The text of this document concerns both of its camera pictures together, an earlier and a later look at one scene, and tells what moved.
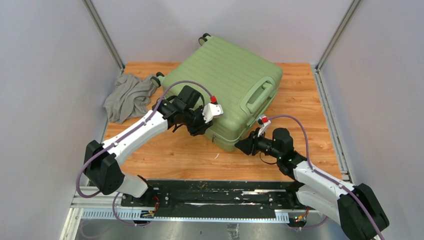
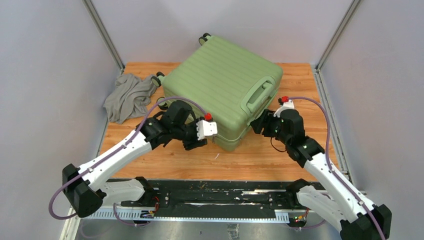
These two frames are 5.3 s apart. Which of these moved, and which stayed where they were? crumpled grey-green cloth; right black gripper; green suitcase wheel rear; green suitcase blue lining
Moved: right black gripper
Stayed: green suitcase wheel rear; green suitcase blue lining; crumpled grey-green cloth
